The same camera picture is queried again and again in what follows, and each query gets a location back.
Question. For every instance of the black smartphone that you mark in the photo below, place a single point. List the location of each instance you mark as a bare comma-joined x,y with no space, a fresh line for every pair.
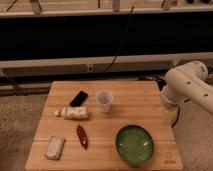
78,99

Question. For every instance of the red chili pepper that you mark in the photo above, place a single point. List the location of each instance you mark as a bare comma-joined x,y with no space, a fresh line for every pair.
82,136

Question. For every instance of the white rectangular sponge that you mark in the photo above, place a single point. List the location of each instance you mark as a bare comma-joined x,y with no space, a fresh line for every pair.
54,148

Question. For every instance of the white lying bottle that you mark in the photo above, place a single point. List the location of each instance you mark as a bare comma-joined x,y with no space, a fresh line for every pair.
70,113

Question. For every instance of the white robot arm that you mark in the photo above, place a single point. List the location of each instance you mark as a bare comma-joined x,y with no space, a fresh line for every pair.
186,82

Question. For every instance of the green ceramic bowl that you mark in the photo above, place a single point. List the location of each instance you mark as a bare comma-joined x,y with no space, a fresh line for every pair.
134,144

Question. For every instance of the wooden table board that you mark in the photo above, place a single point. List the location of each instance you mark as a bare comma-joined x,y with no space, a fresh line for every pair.
134,103

